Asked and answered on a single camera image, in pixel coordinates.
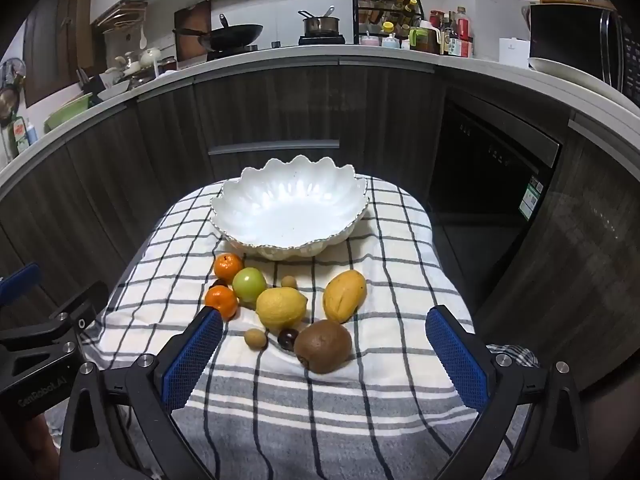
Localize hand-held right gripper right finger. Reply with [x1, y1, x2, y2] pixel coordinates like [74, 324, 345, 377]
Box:
[425, 305, 598, 480]

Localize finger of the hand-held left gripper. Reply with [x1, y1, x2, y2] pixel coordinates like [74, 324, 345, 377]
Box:
[0, 261, 43, 306]
[0, 280, 109, 401]

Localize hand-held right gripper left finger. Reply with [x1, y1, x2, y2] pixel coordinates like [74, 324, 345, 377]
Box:
[59, 305, 224, 480]

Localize orange tangerine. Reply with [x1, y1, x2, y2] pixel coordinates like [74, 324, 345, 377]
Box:
[214, 253, 245, 283]
[204, 285, 239, 321]

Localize yellow lemon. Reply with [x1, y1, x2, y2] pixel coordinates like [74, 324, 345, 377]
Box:
[255, 286, 309, 331]

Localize brown kiwi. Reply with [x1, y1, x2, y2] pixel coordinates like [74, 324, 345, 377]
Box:
[293, 319, 353, 375]

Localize yellow mango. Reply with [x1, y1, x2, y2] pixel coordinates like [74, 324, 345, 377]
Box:
[322, 269, 368, 324]

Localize white scalloped bowl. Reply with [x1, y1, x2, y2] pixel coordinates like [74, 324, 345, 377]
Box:
[210, 155, 370, 262]

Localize green apple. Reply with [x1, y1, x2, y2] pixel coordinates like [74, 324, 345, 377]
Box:
[232, 267, 268, 305]

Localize white checked cloth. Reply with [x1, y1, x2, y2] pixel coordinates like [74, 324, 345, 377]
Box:
[50, 173, 493, 480]

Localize green label bottle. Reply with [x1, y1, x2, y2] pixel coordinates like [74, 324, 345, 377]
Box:
[11, 117, 31, 158]

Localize green basin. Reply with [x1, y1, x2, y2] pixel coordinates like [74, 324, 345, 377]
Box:
[44, 92, 93, 133]

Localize black dishwasher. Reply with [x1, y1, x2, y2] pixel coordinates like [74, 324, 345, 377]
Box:
[427, 87, 563, 281]

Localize black knife block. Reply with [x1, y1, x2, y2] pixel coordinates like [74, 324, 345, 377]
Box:
[75, 67, 108, 96]

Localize dish rack with crockery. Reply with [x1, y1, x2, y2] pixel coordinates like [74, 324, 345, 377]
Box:
[115, 47, 166, 81]

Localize dark wood base cabinets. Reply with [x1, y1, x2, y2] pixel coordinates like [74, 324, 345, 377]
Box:
[0, 57, 640, 396]

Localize white plate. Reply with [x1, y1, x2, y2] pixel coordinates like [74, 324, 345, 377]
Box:
[527, 56, 613, 88]

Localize brown cutting board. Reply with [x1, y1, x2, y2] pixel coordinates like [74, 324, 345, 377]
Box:
[175, 0, 212, 63]

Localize white box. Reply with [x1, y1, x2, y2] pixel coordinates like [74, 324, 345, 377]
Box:
[498, 37, 531, 68]

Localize black wok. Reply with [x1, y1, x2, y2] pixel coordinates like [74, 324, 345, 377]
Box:
[172, 14, 264, 53]

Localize pastel seasoning jars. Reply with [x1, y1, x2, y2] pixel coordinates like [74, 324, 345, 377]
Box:
[362, 32, 401, 48]

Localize black microwave oven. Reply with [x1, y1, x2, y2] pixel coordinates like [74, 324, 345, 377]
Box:
[529, 4, 626, 96]

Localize steel saucepan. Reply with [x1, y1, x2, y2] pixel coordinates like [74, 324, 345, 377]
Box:
[298, 6, 341, 37]

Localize row of spice jars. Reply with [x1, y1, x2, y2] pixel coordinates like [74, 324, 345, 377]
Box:
[356, 0, 423, 36]

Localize black spice rack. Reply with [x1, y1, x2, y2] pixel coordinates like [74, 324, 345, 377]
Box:
[352, 0, 426, 46]

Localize grey drawer handle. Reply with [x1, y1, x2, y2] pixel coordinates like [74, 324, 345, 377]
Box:
[207, 140, 342, 157]

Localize wooden wall rack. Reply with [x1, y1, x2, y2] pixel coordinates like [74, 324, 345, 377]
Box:
[97, 0, 148, 28]

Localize green handled jug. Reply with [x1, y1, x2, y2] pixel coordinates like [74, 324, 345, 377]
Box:
[409, 27, 443, 53]

